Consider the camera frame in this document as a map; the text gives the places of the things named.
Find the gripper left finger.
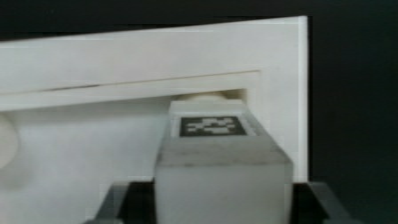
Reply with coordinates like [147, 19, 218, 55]
[83, 182, 159, 224]

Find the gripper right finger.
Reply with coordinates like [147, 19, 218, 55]
[290, 182, 363, 224]

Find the white table leg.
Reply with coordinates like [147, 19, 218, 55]
[155, 97, 294, 224]

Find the white square table top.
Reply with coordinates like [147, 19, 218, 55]
[0, 71, 260, 224]

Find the white front fence bar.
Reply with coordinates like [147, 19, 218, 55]
[0, 16, 310, 182]

